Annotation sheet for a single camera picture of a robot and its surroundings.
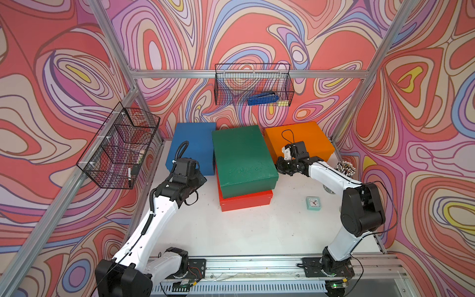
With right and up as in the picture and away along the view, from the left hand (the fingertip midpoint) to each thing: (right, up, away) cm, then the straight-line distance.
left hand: (204, 177), depth 79 cm
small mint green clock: (+52, -14, +10) cm, 55 cm away
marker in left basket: (-28, +1, -8) cm, 29 cm away
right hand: (+32, +1, +12) cm, 34 cm away
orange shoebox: (+64, +16, +36) cm, 75 cm away
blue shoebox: (-4, +13, +8) cm, 16 cm away
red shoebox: (+22, -12, +6) cm, 25 cm away
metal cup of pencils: (+64, +3, +4) cm, 64 cm away
